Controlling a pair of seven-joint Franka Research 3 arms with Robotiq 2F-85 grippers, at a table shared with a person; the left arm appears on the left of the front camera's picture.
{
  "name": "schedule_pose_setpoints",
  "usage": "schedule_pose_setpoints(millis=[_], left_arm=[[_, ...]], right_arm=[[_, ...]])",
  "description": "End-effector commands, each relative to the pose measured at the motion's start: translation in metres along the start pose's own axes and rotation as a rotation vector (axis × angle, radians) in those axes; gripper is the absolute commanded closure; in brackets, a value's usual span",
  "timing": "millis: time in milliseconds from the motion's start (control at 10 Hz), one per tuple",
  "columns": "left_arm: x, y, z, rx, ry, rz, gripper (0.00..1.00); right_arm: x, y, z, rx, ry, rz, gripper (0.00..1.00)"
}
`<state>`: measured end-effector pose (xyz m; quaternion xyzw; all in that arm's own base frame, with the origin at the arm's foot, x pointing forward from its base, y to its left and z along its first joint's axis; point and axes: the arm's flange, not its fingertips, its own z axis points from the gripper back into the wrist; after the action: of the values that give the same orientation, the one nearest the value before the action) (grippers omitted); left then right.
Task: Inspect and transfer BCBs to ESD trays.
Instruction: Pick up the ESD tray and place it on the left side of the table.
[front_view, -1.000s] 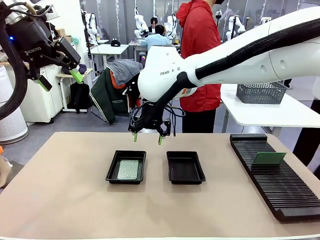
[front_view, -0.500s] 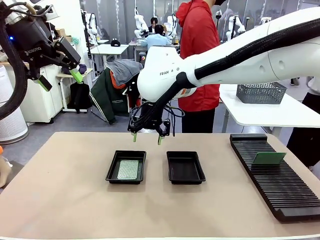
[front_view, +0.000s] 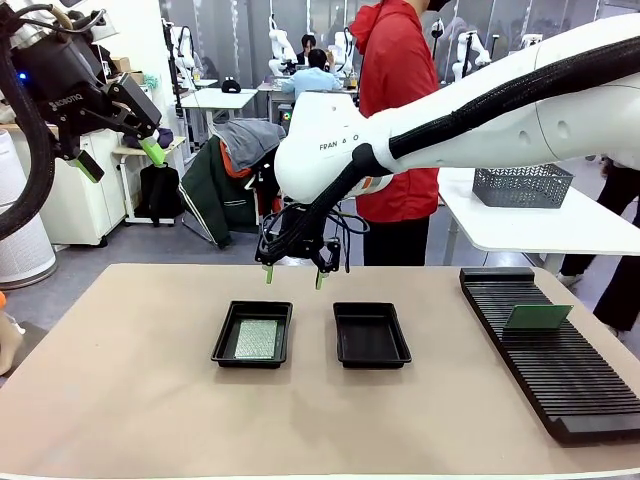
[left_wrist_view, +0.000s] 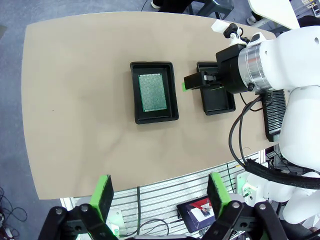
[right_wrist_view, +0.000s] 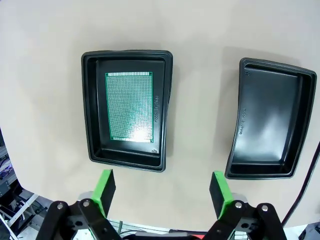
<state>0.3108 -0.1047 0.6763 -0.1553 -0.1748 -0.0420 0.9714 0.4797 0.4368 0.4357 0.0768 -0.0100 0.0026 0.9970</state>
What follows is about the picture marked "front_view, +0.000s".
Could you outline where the right arm black cable sleeve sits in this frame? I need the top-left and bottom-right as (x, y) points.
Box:
(257, 35), (640, 264)

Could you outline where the black jacket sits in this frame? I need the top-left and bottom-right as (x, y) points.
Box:
(248, 159), (282, 222)

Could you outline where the grey hoodie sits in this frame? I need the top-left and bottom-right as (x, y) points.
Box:
(216, 118), (288, 172)

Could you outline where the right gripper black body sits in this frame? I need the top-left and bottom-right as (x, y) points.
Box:
(254, 234), (345, 266)

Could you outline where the dark green jacket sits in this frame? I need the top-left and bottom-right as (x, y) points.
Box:
(178, 134), (262, 250)

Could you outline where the grey plastic basket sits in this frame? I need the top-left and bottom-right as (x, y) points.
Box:
(472, 163), (575, 209)

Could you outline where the beige mannequin leg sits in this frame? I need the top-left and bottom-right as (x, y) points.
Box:
(0, 289), (26, 377)

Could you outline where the black backpack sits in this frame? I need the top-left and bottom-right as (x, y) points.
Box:
(138, 163), (183, 228)

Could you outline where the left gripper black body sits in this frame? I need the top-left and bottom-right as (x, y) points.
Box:
(12, 38), (126, 159)

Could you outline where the person in red jacket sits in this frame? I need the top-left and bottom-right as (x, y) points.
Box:
(348, 0), (451, 267)

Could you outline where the green printed circuit board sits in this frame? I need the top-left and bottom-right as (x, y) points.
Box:
(502, 303), (575, 330)
(233, 318), (279, 361)

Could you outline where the seated person in blue shirt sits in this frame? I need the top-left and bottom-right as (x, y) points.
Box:
(281, 48), (342, 97)

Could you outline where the seated person with black hair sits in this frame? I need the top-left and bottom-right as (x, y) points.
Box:
(298, 33), (322, 66)

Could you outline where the white side table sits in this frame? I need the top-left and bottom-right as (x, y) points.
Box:
(437, 167), (640, 275)

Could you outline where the arm black cable sleeve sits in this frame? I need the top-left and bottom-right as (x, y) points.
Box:
(257, 35), (640, 264)
(0, 29), (55, 242)

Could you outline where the white air purifier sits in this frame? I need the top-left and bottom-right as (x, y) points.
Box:
(0, 128), (58, 291)

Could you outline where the black slotted PCB rack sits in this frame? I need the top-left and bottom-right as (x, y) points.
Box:
(458, 266), (640, 445)

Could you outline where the small wooden top desk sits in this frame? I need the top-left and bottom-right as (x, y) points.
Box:
(112, 135), (188, 225)

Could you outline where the purple bag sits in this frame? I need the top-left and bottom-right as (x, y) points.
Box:
(122, 127), (175, 152)

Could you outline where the left arm black cable sleeve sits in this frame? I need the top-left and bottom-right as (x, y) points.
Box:
(0, 29), (55, 242)

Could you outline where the black ESD tray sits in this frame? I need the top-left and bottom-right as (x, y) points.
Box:
(210, 299), (294, 370)
(332, 300), (413, 370)

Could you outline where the white workshop table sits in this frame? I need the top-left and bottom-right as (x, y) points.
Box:
(179, 88), (259, 151)

